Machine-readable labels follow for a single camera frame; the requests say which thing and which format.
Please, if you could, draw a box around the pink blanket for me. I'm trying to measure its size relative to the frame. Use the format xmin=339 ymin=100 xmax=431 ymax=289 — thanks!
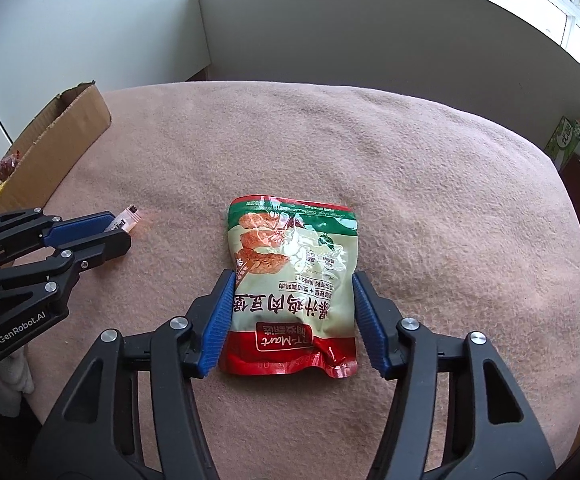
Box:
xmin=17 ymin=80 xmax=580 ymax=480

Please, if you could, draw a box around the cardboard box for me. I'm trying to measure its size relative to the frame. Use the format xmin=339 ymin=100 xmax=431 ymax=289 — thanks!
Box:
xmin=0 ymin=80 xmax=113 ymax=221

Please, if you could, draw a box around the green carton box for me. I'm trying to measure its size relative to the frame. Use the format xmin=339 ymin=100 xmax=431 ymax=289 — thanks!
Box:
xmin=544 ymin=116 xmax=580 ymax=173

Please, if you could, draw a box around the person's left hand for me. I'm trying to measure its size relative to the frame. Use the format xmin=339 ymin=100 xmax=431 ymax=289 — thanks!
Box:
xmin=0 ymin=347 xmax=36 ymax=406

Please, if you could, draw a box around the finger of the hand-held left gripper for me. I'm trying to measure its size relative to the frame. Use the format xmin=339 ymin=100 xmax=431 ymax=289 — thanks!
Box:
xmin=0 ymin=232 xmax=132 ymax=306
xmin=0 ymin=207 xmax=116 ymax=266

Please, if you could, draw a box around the green and red snack pouch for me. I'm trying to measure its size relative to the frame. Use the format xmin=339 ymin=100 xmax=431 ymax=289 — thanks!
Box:
xmin=218 ymin=194 xmax=360 ymax=378

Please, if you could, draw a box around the red candy bag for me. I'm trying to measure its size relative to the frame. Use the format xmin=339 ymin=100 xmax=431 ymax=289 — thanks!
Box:
xmin=0 ymin=155 xmax=23 ymax=183

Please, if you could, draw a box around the white and pink snack sachet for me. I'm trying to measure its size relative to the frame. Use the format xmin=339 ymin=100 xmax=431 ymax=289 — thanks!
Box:
xmin=105 ymin=205 xmax=141 ymax=235

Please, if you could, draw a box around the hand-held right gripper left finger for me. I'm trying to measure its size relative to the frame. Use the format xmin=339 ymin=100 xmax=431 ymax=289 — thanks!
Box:
xmin=27 ymin=269 xmax=237 ymax=480

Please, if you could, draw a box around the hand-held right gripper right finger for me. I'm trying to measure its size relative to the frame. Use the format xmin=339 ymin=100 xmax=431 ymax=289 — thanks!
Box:
xmin=351 ymin=271 xmax=558 ymax=480

